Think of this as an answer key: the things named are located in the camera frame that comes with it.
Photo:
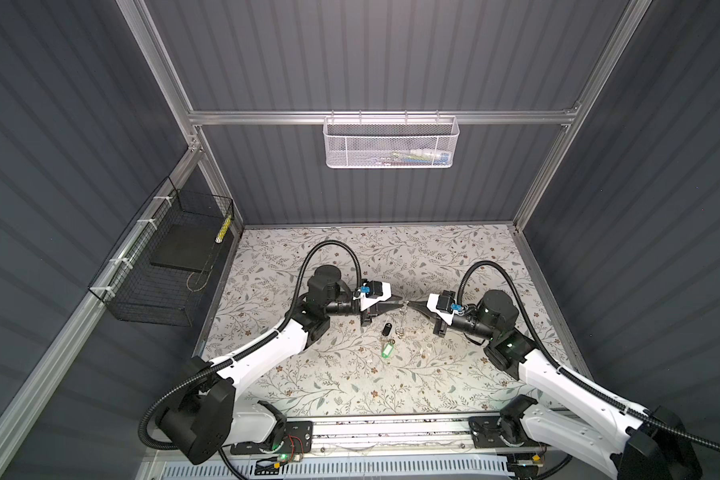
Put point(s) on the yellow marker in basket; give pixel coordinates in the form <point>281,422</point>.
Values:
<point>219,238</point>

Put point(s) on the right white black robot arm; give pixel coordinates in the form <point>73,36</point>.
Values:
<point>657,450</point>

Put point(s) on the white wire mesh basket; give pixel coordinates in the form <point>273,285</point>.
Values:
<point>349,140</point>

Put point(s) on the white ventilated cable duct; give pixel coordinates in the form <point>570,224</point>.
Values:
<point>460,466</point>

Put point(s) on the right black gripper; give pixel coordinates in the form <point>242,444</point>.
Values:
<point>439,328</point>

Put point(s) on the pens in white basket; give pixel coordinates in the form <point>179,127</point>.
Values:
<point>413,158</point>

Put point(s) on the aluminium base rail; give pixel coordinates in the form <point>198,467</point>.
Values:
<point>390,432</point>

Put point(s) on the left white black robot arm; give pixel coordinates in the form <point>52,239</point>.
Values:
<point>208,412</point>

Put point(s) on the floral table mat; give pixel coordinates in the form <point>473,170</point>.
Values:
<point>343,373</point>

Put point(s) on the black wire basket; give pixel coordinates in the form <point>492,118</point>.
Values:
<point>133,290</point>

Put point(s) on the black pad in basket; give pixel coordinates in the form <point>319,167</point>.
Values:
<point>187,248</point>

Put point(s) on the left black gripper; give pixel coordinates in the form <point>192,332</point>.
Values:
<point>364,318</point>

